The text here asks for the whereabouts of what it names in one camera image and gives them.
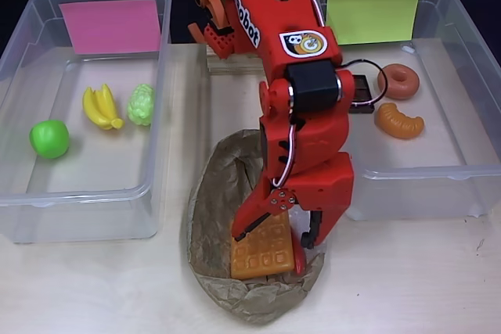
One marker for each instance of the orange-red gripper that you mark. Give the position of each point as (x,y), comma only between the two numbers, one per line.
(328,189)

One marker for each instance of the orange toy waffle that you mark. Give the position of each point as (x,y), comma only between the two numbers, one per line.
(266,256)

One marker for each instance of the orange toy croissant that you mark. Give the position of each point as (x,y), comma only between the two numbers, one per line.
(395,124)

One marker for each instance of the dark brown toy chocolate bar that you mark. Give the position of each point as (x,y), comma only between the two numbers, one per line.
(362,93)

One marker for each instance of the brown toy donut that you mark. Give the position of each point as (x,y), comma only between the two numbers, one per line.
(411,87)

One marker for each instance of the light green toy grapes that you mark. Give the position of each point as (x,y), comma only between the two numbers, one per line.
(141,105)

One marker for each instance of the yellow toy banana bunch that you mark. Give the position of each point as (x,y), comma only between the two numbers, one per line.
(99,109)

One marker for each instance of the green toy apple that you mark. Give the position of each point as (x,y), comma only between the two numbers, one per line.
(49,138)

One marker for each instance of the orange-red robot arm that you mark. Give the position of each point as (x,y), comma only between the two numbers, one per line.
(274,36)

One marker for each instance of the clear plastic bin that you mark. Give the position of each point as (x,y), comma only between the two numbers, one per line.
(411,154)
(98,173)

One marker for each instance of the yellow-green paper label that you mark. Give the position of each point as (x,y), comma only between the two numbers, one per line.
(372,17)

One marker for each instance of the pink paper label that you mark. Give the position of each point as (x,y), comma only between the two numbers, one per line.
(113,27)

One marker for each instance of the red toy chili pepper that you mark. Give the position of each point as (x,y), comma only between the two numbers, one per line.
(299,261)

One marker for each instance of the crumpled brown paper bag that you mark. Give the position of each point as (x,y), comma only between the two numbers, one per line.
(223,193)

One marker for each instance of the wooden base block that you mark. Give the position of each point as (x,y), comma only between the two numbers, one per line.
(235,68)

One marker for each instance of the light orange printed part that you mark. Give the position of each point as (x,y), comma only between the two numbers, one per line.
(215,3)

